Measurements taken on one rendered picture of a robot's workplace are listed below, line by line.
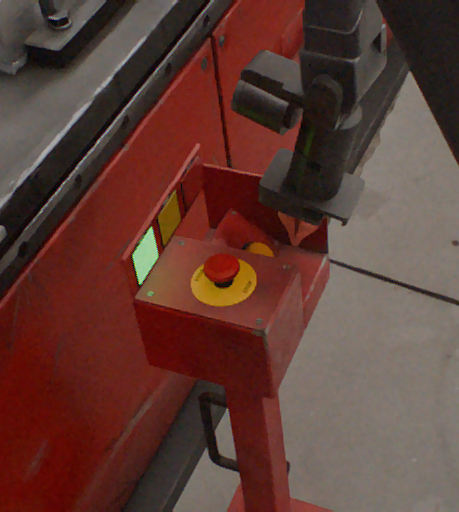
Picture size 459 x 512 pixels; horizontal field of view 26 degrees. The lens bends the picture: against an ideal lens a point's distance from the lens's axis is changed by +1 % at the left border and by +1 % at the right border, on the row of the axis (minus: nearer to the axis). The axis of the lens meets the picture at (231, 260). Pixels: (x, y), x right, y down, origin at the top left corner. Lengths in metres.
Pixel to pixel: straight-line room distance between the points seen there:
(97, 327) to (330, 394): 0.72
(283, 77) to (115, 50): 0.35
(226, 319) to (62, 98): 0.35
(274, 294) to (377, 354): 0.96
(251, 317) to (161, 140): 0.42
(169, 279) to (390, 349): 0.98
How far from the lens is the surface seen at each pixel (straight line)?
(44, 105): 1.20
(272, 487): 1.43
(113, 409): 1.45
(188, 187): 1.13
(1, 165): 1.13
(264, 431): 1.31
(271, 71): 0.98
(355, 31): 0.88
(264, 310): 1.03
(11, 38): 1.25
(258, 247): 1.17
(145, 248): 1.06
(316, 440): 1.87
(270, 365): 1.06
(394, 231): 2.23
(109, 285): 1.33
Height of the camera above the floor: 1.55
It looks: 45 degrees down
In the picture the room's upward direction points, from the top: 8 degrees counter-clockwise
